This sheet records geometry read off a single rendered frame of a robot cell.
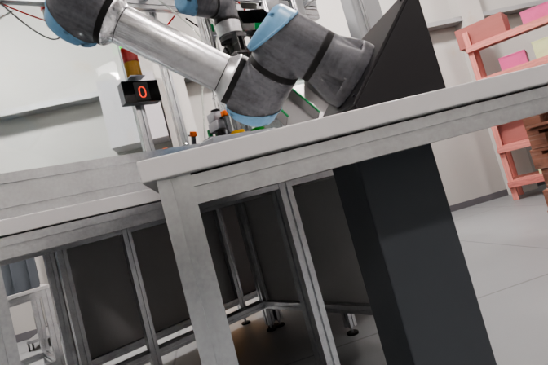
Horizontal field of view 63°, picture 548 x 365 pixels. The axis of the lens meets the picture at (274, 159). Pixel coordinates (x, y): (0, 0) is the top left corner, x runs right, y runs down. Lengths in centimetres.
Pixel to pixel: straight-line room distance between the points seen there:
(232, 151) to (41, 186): 57
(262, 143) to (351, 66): 37
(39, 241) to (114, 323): 189
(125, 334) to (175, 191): 230
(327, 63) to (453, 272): 47
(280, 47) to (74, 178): 54
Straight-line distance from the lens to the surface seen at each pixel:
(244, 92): 97
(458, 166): 623
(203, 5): 131
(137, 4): 281
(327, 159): 64
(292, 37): 92
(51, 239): 100
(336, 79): 93
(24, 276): 310
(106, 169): 112
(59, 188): 108
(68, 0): 101
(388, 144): 67
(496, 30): 603
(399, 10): 95
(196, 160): 59
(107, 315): 284
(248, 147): 60
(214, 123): 146
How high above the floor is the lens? 77
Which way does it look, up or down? 5 degrees up
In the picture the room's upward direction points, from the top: 15 degrees counter-clockwise
